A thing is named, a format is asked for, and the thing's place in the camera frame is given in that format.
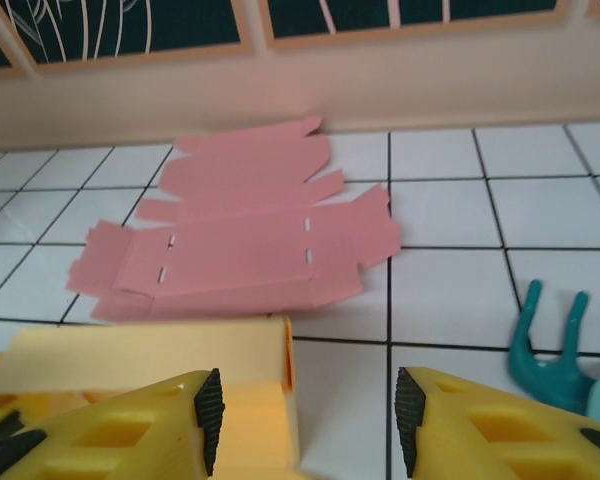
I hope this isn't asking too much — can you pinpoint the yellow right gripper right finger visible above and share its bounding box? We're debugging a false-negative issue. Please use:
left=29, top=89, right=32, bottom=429
left=396, top=367, right=600, bottom=480

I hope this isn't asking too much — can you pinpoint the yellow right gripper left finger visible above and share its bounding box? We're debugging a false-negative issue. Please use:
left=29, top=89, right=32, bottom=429
left=0, top=368, right=227, bottom=480

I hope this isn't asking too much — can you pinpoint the yellow paper box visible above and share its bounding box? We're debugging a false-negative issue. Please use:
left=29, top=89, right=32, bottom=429
left=0, top=315, right=301, bottom=480

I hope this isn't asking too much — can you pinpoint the pink paper box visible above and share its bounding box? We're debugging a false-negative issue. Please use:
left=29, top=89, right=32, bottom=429
left=65, top=114, right=400, bottom=325

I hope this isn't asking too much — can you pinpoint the teal garden fork wooden handle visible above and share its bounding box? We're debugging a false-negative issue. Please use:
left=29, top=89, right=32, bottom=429
left=509, top=279, right=600, bottom=416

